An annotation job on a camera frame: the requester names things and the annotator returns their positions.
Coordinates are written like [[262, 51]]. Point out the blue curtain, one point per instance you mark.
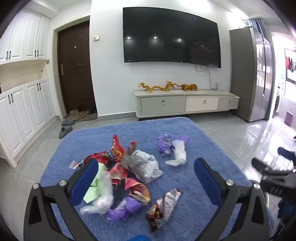
[[257, 25]]

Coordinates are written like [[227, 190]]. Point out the brown entrance door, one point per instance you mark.
[[76, 69]]

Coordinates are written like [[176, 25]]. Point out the hanging clothes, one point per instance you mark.
[[291, 63]]

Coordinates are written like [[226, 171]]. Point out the pink plastic packet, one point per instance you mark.
[[116, 172]]

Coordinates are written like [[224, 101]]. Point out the grey refrigerator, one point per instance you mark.
[[245, 74]]

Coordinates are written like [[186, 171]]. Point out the blue fluffy blanket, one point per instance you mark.
[[143, 129]]

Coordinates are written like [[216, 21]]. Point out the brown shoes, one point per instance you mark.
[[76, 114]]

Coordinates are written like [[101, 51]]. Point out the orange snack bag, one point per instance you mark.
[[138, 190]]

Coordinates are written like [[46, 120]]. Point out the white tissue wad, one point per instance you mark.
[[180, 151]]

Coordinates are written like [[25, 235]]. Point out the white washing machine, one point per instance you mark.
[[277, 102]]

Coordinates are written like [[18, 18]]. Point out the light green paper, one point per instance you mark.
[[92, 192]]

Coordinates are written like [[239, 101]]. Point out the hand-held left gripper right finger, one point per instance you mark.
[[205, 176]]

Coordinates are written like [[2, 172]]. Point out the red snack wrapper blue print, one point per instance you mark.
[[115, 150]]

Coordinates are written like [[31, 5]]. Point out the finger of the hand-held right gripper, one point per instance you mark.
[[286, 153], [270, 165]]

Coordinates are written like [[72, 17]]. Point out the grey slipper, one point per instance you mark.
[[67, 122], [65, 132]]

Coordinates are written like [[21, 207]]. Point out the brown and silver wrapper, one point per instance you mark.
[[165, 204]]

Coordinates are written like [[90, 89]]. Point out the black wall television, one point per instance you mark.
[[171, 34]]

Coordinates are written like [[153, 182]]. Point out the long golden dragon figurine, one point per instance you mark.
[[157, 88]]

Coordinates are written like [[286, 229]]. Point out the grey television stand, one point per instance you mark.
[[161, 104]]

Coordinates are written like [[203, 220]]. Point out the white upper wall cabinet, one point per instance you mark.
[[23, 37]]

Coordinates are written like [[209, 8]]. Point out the purple stool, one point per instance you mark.
[[290, 119]]

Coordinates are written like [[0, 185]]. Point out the clear plastic bag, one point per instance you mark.
[[104, 197]]

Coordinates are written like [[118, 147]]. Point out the white plastic bag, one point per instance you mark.
[[144, 164]]

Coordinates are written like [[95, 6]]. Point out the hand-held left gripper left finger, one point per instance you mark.
[[84, 179]]

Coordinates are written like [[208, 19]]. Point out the wall light switch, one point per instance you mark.
[[97, 38]]

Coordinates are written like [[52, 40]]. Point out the purple foil wrapper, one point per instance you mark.
[[163, 144], [129, 205], [183, 139]]

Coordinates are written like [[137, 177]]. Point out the brown doormat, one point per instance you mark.
[[89, 117]]

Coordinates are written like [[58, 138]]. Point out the dark shoes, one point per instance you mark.
[[92, 111]]

